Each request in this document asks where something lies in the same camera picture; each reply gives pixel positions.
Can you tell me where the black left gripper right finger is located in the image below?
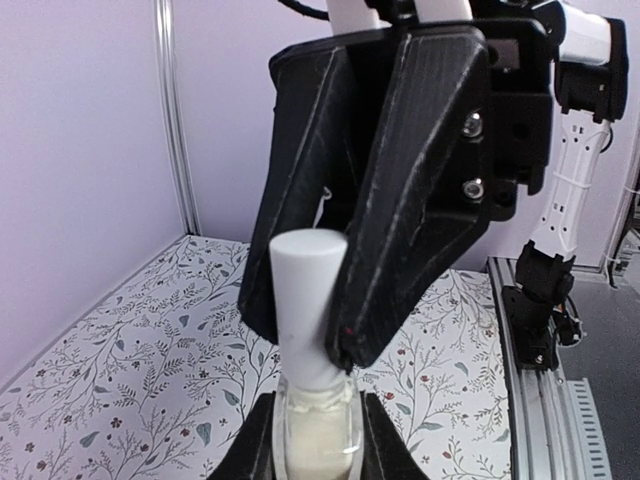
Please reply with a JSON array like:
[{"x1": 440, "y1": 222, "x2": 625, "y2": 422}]
[{"x1": 360, "y1": 392, "x2": 429, "y2": 480}]

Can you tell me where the clear nail polish bottle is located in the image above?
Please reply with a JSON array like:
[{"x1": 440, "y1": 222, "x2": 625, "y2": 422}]
[{"x1": 271, "y1": 376, "x2": 364, "y2": 480}]

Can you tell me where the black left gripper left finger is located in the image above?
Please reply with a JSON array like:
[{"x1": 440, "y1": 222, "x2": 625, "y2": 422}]
[{"x1": 207, "y1": 393, "x2": 276, "y2": 480}]

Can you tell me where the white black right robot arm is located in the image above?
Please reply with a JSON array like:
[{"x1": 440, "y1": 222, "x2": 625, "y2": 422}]
[{"x1": 238, "y1": 1, "x2": 629, "y2": 370}]

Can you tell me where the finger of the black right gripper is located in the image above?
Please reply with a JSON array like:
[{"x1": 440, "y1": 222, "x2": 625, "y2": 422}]
[{"x1": 238, "y1": 47, "x2": 356, "y2": 344}]

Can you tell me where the aluminium corner post right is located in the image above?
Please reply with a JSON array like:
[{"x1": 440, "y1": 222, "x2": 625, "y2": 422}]
[{"x1": 153, "y1": 0, "x2": 201, "y2": 235}]

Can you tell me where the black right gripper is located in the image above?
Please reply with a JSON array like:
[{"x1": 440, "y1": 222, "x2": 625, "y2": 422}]
[{"x1": 269, "y1": 18, "x2": 552, "y2": 371}]

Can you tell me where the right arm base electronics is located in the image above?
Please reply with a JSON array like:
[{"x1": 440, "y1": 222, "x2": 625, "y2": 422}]
[{"x1": 501, "y1": 240, "x2": 582, "y2": 371}]

